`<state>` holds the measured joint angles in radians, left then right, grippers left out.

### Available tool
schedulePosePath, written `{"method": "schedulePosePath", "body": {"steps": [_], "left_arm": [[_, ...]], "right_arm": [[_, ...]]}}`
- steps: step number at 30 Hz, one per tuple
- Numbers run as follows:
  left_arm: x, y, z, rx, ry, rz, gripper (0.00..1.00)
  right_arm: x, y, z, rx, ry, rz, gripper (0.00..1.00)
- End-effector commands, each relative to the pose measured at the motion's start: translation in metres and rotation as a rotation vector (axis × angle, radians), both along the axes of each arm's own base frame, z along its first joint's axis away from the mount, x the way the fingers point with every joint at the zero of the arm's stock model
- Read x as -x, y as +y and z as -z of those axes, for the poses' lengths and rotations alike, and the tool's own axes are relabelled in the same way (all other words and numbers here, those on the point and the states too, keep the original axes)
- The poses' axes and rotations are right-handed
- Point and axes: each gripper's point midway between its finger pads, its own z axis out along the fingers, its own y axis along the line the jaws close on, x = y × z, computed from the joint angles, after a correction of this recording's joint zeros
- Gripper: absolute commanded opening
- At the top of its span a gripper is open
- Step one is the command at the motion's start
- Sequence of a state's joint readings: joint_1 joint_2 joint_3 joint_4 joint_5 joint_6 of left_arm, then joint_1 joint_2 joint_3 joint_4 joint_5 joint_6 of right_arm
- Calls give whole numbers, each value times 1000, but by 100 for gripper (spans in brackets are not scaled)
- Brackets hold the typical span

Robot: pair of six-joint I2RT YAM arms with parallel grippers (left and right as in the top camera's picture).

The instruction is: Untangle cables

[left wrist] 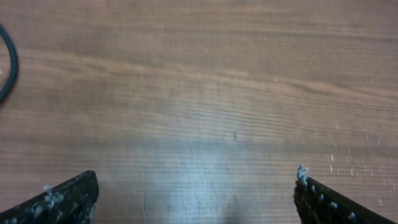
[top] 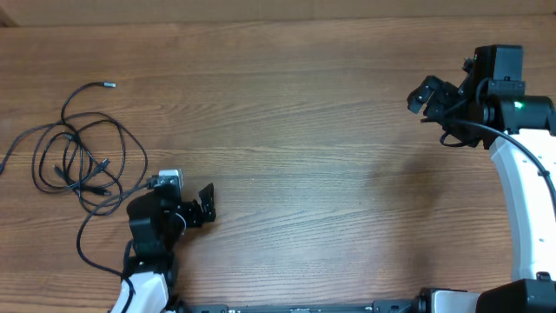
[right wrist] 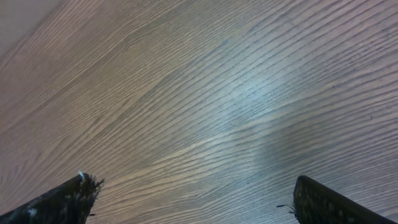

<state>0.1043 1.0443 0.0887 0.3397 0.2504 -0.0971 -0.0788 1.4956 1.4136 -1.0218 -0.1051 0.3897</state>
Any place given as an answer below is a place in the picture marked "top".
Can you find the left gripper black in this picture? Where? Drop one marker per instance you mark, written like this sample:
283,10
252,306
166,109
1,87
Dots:
196,209

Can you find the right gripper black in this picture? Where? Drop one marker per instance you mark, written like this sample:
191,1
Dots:
440,102

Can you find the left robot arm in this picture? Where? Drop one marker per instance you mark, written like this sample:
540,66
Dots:
150,266

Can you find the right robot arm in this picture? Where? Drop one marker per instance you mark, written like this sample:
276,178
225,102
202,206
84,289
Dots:
491,108

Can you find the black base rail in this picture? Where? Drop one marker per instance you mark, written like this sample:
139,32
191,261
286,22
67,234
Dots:
299,308

